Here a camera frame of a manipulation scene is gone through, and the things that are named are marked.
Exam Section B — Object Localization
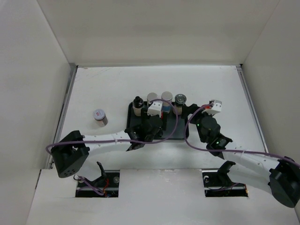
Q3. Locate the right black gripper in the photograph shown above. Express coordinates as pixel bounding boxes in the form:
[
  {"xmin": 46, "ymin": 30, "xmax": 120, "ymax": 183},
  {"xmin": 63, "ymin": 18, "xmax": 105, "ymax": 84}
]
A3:
[{"xmin": 181, "ymin": 104, "xmax": 215, "ymax": 143}]

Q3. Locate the silver lid blue label jar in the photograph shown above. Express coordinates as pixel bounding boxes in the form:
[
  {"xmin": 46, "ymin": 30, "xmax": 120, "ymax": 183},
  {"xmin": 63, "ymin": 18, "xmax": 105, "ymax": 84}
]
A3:
[{"xmin": 147, "ymin": 92, "xmax": 158, "ymax": 106}]

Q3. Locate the black cap salt bottle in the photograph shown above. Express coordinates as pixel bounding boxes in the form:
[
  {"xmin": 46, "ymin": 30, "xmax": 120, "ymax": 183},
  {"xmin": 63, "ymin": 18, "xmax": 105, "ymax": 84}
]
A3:
[{"xmin": 132, "ymin": 96, "xmax": 144, "ymax": 116}]

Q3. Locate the black top grinder bottle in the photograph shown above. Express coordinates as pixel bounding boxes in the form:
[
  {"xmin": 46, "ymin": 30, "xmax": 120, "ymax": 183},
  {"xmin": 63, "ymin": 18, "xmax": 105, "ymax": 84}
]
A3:
[{"xmin": 174, "ymin": 94, "xmax": 187, "ymax": 115}]

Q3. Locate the white lid spice jar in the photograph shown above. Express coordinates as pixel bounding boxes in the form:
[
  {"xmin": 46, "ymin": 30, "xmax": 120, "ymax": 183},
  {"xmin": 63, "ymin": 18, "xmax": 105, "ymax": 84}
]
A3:
[{"xmin": 93, "ymin": 109, "xmax": 108, "ymax": 127}]

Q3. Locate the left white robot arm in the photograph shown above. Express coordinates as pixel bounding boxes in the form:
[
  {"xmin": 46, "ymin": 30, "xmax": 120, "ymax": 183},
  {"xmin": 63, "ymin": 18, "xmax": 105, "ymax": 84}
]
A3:
[{"xmin": 50, "ymin": 112, "xmax": 166, "ymax": 187}]

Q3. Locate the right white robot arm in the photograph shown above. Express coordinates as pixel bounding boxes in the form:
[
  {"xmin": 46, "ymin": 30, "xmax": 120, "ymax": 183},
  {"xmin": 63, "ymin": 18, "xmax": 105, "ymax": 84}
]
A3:
[{"xmin": 181, "ymin": 101, "xmax": 300, "ymax": 208}]

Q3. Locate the black plastic tray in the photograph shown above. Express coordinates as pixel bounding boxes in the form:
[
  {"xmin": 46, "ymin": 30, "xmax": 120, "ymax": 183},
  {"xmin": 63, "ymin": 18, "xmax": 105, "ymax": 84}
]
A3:
[{"xmin": 126, "ymin": 103, "xmax": 189, "ymax": 141}]

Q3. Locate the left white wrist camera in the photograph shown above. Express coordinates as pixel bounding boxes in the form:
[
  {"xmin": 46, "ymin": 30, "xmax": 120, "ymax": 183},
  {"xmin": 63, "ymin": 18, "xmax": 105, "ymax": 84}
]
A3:
[{"xmin": 147, "ymin": 101, "xmax": 163, "ymax": 118}]

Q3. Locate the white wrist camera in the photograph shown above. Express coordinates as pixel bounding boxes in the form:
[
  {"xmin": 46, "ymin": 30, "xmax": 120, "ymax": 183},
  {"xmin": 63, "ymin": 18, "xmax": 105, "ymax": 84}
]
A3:
[
  {"xmin": 147, "ymin": 101, "xmax": 163, "ymax": 118},
  {"xmin": 208, "ymin": 100, "xmax": 222, "ymax": 115}
]

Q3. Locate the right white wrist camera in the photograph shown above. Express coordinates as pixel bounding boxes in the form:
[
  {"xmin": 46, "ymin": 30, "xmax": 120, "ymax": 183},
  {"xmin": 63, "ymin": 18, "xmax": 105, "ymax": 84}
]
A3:
[{"xmin": 208, "ymin": 100, "xmax": 222, "ymax": 115}]

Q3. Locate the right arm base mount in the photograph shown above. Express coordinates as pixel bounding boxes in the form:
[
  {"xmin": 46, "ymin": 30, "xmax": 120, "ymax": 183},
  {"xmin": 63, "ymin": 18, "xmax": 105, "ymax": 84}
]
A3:
[{"xmin": 202, "ymin": 161, "xmax": 248, "ymax": 197}]

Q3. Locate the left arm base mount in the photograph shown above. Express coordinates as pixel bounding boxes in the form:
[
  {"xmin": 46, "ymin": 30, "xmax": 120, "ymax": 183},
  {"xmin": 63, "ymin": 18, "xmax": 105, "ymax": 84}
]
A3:
[{"xmin": 73, "ymin": 162, "xmax": 120, "ymax": 198}]

